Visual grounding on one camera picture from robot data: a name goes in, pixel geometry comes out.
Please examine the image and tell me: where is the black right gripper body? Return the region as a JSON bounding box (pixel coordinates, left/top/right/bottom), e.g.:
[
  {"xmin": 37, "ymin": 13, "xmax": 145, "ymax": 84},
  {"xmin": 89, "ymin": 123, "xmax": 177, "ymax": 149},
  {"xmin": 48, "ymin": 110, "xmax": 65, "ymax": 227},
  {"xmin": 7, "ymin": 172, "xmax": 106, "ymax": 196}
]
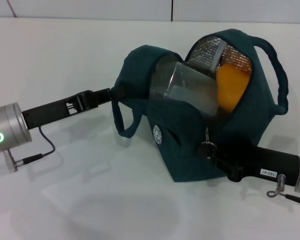
[{"xmin": 218, "ymin": 143, "xmax": 300, "ymax": 187}]

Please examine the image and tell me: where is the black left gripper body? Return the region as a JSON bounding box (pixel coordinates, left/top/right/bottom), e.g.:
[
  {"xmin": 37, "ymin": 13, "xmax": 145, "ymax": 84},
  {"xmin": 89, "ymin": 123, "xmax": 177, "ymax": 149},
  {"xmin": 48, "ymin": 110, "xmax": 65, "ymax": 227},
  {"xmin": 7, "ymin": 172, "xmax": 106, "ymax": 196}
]
[{"xmin": 21, "ymin": 89, "xmax": 99, "ymax": 130}]

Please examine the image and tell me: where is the teal fabric lunch bag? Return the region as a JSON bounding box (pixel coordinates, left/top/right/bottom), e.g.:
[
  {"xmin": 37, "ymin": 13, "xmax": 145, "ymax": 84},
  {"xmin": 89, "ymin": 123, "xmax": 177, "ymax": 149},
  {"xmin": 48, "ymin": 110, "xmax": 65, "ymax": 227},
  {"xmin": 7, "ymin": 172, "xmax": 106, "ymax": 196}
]
[{"xmin": 111, "ymin": 28, "xmax": 290, "ymax": 183}]

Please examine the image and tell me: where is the orange yellow pear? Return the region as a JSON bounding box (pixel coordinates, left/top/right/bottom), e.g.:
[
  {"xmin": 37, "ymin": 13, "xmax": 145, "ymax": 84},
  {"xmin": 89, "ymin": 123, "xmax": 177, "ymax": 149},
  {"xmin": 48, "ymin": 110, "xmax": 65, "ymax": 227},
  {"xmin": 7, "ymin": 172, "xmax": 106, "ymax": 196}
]
[{"xmin": 216, "ymin": 64, "xmax": 251, "ymax": 113}]

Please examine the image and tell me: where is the clear container with blue lid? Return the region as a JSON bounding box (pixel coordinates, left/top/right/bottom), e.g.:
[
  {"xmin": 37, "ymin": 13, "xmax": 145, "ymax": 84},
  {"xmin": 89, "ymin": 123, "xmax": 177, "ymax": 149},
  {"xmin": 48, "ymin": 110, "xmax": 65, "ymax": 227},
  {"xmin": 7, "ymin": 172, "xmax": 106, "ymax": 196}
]
[{"xmin": 149, "ymin": 62, "xmax": 220, "ymax": 118}]

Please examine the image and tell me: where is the dark left gripper cable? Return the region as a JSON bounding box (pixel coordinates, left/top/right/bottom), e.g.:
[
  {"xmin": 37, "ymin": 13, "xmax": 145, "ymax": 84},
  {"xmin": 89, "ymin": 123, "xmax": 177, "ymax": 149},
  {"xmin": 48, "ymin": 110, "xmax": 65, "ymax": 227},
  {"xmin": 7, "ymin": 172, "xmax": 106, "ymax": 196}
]
[{"xmin": 22, "ymin": 126, "xmax": 56, "ymax": 165}]

